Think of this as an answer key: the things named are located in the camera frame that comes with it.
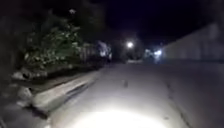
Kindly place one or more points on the leafy bush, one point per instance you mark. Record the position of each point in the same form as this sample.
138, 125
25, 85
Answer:
53, 46

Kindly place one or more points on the grey asphalt road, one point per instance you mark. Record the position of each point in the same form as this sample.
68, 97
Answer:
133, 90

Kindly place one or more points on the concrete kerb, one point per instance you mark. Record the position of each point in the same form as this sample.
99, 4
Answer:
60, 94

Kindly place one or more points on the long wall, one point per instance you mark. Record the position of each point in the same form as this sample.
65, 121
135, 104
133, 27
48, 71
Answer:
196, 45

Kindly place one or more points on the building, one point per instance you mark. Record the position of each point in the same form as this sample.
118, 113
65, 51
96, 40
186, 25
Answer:
103, 50

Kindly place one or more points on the street lamp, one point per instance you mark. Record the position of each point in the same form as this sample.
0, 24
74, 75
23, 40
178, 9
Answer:
130, 44

